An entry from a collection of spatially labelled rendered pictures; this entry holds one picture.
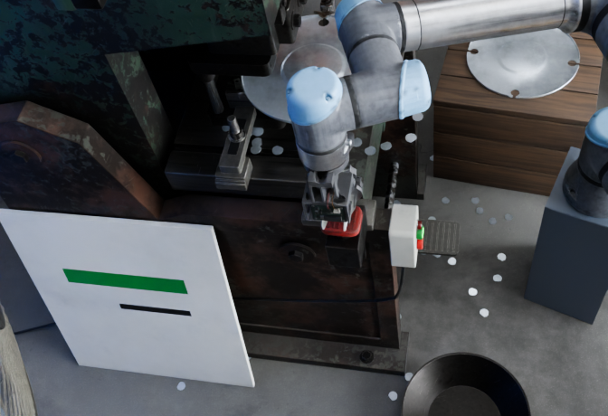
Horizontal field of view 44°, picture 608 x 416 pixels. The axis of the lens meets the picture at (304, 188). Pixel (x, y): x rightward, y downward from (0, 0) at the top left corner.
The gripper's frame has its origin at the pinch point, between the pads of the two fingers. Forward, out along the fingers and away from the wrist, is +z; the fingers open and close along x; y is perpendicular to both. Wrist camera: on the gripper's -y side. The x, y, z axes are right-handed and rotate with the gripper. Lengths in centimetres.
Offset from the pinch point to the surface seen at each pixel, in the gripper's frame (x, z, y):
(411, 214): 10.9, 14.9, -10.0
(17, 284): -108, 78, -14
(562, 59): 43, 42, -79
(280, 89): -15.8, -0.6, -26.8
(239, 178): -21.1, 4.3, -8.6
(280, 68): -17.1, -0.6, -32.5
